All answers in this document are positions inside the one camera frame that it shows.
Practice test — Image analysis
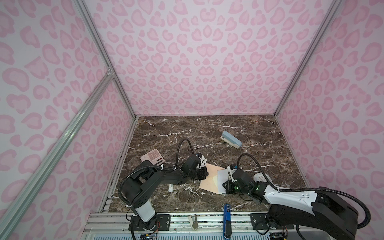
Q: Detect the blue black clip tool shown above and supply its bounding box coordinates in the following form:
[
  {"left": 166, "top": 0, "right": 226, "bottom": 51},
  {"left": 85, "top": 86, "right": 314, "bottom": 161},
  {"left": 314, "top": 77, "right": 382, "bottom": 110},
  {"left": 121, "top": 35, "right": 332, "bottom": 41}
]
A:
[{"left": 223, "top": 204, "right": 232, "bottom": 240}]

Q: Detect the beige hanging tag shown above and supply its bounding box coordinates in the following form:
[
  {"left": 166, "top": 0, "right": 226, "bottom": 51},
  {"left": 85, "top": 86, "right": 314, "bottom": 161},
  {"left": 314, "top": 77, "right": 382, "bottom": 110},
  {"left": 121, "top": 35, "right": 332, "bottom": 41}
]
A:
[{"left": 188, "top": 214, "right": 199, "bottom": 231}]

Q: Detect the blue grey stapler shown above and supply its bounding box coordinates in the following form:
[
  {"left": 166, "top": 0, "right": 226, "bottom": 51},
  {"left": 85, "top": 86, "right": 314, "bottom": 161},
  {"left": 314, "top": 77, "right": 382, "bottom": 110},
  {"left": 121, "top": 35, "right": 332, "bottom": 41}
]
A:
[{"left": 221, "top": 131, "right": 242, "bottom": 149}]

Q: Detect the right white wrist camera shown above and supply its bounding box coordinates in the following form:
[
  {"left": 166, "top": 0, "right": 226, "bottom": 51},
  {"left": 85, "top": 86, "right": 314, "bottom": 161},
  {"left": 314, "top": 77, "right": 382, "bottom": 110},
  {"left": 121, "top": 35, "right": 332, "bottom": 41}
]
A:
[{"left": 227, "top": 164, "right": 238, "bottom": 183}]

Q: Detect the green bordered floral letter paper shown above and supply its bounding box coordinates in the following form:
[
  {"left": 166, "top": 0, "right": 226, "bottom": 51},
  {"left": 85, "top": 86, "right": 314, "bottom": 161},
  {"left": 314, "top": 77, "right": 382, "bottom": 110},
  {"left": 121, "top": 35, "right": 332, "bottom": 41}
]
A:
[{"left": 217, "top": 169, "right": 232, "bottom": 188}]

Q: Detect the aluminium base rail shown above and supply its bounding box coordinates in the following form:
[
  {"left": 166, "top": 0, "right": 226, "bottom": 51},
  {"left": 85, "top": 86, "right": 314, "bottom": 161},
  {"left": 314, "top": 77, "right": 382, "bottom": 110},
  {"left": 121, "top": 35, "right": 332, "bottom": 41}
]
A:
[{"left": 82, "top": 209, "right": 340, "bottom": 240}]

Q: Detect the white glue stick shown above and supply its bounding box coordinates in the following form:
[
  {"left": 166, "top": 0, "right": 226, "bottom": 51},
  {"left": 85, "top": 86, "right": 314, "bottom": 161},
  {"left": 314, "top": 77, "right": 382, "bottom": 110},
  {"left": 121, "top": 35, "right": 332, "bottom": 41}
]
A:
[{"left": 168, "top": 184, "right": 174, "bottom": 193}]

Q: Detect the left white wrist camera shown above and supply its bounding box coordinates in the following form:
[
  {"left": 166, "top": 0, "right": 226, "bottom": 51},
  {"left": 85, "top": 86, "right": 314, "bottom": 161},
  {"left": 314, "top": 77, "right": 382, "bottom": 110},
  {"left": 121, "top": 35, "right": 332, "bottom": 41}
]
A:
[{"left": 196, "top": 153, "right": 207, "bottom": 169}]

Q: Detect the pink envelope with cream flap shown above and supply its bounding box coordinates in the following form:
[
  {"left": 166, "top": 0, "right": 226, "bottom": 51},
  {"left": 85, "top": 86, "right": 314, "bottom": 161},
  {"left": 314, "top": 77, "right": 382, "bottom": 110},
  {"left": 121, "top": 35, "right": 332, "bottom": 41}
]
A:
[{"left": 200, "top": 164, "right": 225, "bottom": 195}]

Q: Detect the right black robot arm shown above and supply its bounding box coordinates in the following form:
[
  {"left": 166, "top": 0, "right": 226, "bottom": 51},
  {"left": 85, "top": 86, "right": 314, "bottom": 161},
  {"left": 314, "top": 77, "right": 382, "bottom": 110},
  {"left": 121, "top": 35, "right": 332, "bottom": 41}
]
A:
[{"left": 218, "top": 169, "right": 358, "bottom": 240}]

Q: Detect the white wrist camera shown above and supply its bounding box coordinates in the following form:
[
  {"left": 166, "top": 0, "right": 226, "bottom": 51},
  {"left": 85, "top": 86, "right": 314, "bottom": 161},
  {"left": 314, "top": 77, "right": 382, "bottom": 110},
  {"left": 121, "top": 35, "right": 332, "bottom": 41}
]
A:
[
  {"left": 196, "top": 153, "right": 207, "bottom": 169},
  {"left": 227, "top": 164, "right": 238, "bottom": 183}
]

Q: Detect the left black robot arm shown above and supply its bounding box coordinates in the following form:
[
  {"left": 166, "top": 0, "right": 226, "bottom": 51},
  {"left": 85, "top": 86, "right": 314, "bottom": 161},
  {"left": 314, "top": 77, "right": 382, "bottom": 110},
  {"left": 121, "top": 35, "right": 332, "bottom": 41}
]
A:
[{"left": 118, "top": 153, "right": 209, "bottom": 223}]

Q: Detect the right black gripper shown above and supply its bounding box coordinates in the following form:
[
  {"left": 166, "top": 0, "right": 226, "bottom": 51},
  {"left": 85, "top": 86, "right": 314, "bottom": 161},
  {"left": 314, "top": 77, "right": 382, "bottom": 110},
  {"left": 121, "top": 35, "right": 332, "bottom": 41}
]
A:
[{"left": 219, "top": 180, "right": 250, "bottom": 196}]

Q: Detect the right black corrugated cable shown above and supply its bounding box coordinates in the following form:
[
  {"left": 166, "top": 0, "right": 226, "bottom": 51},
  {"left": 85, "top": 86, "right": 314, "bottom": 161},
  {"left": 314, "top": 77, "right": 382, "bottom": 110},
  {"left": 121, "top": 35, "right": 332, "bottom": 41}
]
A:
[{"left": 236, "top": 152, "right": 372, "bottom": 229}]

